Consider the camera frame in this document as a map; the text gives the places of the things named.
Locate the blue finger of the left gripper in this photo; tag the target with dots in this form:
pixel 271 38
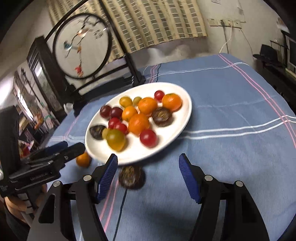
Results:
pixel 71 152
pixel 56 148

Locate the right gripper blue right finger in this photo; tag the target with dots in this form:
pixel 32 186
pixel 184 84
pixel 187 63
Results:
pixel 242 219

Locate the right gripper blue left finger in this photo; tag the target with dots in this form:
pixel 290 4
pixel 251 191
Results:
pixel 53 220

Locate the small orange fruit back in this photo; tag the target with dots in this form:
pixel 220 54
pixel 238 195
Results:
pixel 84 160

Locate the dark passion fruit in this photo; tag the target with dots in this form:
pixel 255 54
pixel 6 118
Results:
pixel 162 117
pixel 132 177
pixel 96 131

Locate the yellow-green tomato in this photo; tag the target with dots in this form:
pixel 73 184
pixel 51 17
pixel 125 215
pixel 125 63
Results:
pixel 116 140

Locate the large dark red plum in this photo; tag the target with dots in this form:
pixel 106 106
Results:
pixel 105 112

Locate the small dark red plum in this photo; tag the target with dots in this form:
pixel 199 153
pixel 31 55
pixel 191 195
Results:
pixel 116 112

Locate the small orange hidden fruit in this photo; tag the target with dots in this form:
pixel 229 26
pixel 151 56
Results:
pixel 128 113

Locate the large orange mandarin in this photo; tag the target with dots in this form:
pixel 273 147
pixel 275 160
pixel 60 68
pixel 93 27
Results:
pixel 138 123

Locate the red cherry tomato front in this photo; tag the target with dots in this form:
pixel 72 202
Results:
pixel 148 138

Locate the medium orange fruit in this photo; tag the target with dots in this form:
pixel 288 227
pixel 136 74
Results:
pixel 147 105

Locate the dark passion fruit back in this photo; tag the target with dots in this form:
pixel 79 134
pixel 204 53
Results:
pixel 162 117

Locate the small red cherry tomato back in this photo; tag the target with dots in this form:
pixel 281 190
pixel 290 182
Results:
pixel 158 95

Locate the orange tomato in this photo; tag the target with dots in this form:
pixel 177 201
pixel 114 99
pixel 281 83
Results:
pixel 125 101

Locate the person's left hand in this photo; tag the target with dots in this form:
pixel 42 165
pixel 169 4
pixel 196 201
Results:
pixel 16 206

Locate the white oval plate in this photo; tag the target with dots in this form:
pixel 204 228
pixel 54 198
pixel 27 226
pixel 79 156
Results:
pixel 134 150

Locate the dark framed painting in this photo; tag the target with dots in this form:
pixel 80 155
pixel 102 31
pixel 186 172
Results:
pixel 49 78

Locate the round embroidered screen stand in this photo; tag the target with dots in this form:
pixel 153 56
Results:
pixel 82 47

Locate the striped beige curtain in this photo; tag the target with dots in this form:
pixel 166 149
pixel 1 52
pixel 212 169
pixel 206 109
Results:
pixel 141 24

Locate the black hat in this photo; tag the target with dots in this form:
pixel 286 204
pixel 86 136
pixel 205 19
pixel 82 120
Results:
pixel 268 55

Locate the computer monitor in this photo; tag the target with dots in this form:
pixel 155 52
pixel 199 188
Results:
pixel 291 54

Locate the wall power outlets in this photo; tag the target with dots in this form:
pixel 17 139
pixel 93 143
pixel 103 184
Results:
pixel 224 22

